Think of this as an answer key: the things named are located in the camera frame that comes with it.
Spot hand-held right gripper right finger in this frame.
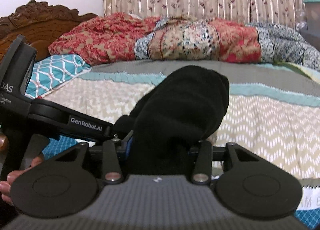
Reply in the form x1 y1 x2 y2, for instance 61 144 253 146
190 140 255 185

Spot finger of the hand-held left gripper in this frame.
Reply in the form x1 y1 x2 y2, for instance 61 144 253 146
112 116 135 145

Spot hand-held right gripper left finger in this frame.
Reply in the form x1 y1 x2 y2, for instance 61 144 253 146
54 131 134 185

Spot black pants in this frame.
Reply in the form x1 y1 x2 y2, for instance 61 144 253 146
114 65 230 175

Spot person's left hand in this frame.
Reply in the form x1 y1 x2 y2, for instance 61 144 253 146
0 156 46 206

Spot teal patterned pillow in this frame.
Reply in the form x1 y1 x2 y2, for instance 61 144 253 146
25 54 92 99

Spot carved wooden headboard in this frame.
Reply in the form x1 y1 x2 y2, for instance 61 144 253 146
0 0 98 57

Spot red floral patchwork quilt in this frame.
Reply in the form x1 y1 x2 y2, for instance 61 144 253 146
47 12 320 72

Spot clear plastic storage box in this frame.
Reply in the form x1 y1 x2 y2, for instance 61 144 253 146
302 0 320 33

